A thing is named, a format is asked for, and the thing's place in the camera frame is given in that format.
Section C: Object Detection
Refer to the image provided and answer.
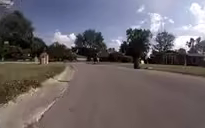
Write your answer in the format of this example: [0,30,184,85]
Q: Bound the large dark tree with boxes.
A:
[0,10,48,61]

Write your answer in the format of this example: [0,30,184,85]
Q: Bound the tall dark tree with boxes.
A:
[73,29,108,62]

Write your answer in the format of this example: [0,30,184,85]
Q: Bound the green grass lawn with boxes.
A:
[140,63,205,78]

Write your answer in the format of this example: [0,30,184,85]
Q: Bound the pale concrete kerb gutter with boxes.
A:
[0,63,77,128]

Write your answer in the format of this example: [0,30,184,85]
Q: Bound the low dark house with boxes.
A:
[149,50,205,67]

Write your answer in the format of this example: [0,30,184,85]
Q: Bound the dark bushes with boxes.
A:
[45,41,78,62]

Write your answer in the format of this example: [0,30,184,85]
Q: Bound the grey asphalt road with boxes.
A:
[27,60,205,128]

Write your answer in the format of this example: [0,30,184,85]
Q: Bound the dry grass verge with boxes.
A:
[0,62,67,108]

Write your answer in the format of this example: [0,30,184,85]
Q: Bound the dark tree beside road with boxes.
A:
[125,27,153,70]

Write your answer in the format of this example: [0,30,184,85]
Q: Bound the tree behind house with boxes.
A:
[153,31,176,54]

